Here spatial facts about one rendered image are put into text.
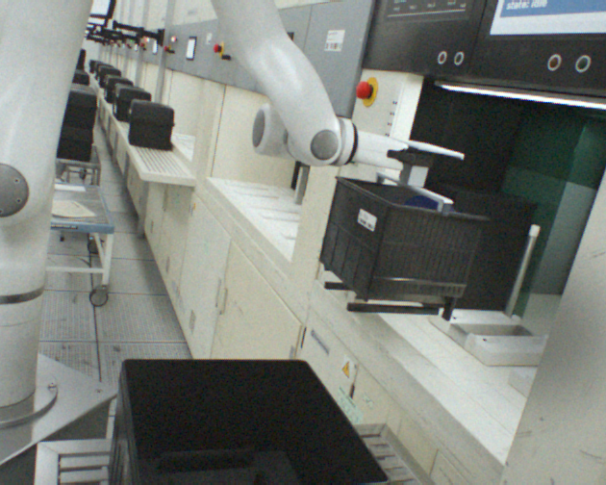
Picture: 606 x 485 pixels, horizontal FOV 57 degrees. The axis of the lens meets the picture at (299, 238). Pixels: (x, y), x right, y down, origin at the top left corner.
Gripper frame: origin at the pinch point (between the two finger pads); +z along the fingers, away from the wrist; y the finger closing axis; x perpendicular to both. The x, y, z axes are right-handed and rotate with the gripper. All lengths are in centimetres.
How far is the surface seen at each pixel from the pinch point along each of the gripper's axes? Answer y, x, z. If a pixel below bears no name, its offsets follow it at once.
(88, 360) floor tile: -147, -125, -42
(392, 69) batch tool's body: -19.2, 15.2, 1.6
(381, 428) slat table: 14, -49, -2
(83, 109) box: -370, -39, -48
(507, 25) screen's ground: 12.6, 23.3, 1.5
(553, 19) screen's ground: 21.9, 23.9, 1.5
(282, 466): 22, -48, -25
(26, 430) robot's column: 9, -49, -62
